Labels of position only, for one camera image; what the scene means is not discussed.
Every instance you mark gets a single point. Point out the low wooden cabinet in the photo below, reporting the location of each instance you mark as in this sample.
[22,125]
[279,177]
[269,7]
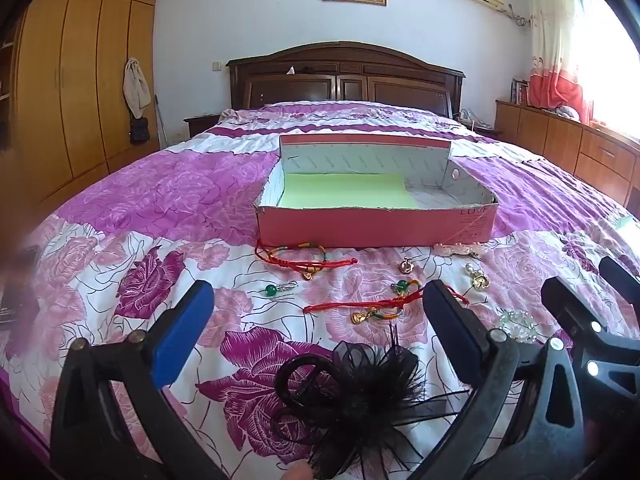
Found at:
[565,145]

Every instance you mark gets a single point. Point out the beige cloth bag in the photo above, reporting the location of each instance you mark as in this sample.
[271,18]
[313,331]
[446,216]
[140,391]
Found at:
[136,85]

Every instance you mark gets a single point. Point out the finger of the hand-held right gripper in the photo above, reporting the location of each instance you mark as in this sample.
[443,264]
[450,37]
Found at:
[617,275]
[565,305]

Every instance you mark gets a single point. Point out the wooden wardrobe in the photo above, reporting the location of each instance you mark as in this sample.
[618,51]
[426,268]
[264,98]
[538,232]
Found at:
[85,85]

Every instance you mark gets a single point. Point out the black feather hair clip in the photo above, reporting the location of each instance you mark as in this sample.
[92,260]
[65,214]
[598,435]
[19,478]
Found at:
[360,385]

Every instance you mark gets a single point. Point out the pink cardboard box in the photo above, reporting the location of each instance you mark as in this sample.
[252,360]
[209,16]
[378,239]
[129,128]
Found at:
[370,227]

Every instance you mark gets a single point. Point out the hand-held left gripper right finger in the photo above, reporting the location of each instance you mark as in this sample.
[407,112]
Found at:
[450,330]

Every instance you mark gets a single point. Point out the small black bag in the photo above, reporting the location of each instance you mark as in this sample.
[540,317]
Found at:
[139,130]

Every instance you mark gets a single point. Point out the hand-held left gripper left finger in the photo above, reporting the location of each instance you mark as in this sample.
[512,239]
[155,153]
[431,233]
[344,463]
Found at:
[182,340]

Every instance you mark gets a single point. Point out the white rod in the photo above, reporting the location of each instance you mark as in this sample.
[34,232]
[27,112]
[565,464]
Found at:
[159,120]

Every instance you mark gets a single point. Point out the light green paper sheet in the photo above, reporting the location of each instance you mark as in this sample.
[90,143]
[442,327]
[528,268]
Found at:
[345,190]

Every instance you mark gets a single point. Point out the bed with floral bedspread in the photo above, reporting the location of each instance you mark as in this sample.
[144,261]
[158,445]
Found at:
[150,220]

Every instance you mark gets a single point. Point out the light green packet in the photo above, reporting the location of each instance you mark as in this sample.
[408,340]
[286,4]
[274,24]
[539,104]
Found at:
[625,222]

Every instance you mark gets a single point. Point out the row of books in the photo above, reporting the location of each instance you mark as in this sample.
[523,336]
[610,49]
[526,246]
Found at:
[520,92]

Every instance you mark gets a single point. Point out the floral red and cream curtain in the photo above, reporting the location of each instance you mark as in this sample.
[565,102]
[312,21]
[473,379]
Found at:
[555,60]

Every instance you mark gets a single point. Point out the person's left hand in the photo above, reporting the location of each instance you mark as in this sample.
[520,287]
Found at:
[297,472]

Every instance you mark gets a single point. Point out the dark wooden headboard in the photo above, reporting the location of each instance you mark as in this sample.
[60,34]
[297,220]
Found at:
[345,77]

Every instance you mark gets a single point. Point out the pearl and gold brooch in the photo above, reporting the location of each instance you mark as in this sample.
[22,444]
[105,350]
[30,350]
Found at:
[478,278]

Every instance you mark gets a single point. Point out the gold and silver pendant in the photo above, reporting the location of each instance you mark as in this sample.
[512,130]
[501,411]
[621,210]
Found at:
[406,265]

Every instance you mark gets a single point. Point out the green bead charm silver clasp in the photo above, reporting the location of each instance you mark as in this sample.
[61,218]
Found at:
[271,290]

